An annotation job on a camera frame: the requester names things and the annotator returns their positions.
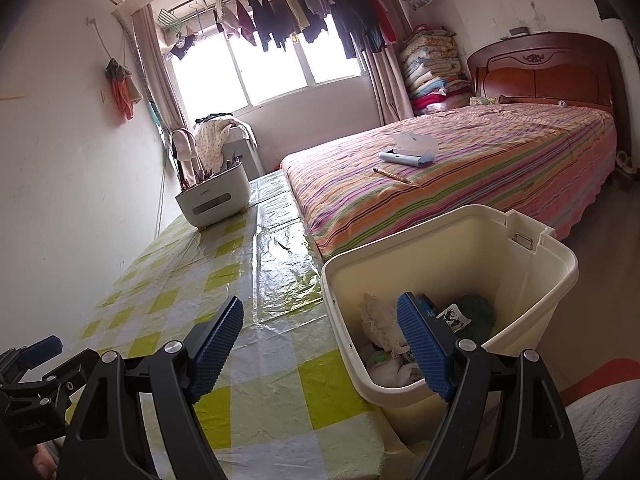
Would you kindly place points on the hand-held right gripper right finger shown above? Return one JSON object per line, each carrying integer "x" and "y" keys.
{"x": 420, "y": 345}

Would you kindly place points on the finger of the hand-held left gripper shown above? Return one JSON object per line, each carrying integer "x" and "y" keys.
{"x": 42, "y": 351}
{"x": 65, "y": 372}

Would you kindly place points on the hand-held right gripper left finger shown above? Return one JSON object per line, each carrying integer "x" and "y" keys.
{"x": 215, "y": 345}

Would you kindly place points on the white lace cloth ball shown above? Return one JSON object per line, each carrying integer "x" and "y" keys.
{"x": 380, "y": 322}

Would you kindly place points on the green plush toy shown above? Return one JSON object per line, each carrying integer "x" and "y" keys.
{"x": 477, "y": 315}

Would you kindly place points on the cream plastic bin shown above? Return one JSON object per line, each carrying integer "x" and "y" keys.
{"x": 500, "y": 260}

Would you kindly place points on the person's left hand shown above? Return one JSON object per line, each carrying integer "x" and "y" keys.
{"x": 46, "y": 461}

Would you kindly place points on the black and white printed card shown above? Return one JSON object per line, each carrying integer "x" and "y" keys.
{"x": 455, "y": 319}

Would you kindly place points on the white desk organizer box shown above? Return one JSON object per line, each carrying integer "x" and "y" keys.
{"x": 215, "y": 202}

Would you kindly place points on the striped bedsheet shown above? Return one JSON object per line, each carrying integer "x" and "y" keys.
{"x": 450, "y": 185}

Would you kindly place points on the bunch of pens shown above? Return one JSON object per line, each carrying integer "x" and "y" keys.
{"x": 205, "y": 177}

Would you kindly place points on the yellow pencil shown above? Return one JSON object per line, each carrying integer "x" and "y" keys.
{"x": 395, "y": 176}

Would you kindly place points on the beige hanging cloth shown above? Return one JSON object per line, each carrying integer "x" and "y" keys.
{"x": 186, "y": 157}

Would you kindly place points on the blue and white pencil case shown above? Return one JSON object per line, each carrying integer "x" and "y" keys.
{"x": 407, "y": 152}

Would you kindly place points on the white floor appliance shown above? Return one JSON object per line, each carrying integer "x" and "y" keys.
{"x": 247, "y": 152}

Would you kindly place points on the red chair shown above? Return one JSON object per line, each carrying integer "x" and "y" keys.
{"x": 605, "y": 425}

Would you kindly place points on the polka dot cloth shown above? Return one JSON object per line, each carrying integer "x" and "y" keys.
{"x": 215, "y": 140}

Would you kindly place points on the floral pillow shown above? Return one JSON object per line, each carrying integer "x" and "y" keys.
{"x": 486, "y": 100}

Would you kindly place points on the beige curtain beside quilts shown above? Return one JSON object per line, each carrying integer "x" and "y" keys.
{"x": 387, "y": 85}

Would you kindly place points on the beige slippers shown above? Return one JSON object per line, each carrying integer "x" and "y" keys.
{"x": 626, "y": 165}

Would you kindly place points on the stack of folded quilts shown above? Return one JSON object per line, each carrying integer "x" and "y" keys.
{"x": 432, "y": 70}

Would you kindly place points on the beige curtain beside air conditioner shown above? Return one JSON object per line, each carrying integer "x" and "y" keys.
{"x": 157, "y": 75}

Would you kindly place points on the window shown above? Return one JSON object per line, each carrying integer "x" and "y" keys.
{"x": 270, "y": 70}

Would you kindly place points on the wooden headboard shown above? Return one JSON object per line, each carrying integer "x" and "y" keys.
{"x": 545, "y": 70}

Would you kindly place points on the grey object on headboard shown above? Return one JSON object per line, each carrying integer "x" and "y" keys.
{"x": 517, "y": 31}

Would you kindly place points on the row of hanging clothes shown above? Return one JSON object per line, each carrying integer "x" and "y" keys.
{"x": 310, "y": 10}

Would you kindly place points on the white wall switch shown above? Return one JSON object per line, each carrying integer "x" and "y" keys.
{"x": 105, "y": 97}

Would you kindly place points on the orange and grey wall cloth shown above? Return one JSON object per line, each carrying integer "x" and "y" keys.
{"x": 122, "y": 90}

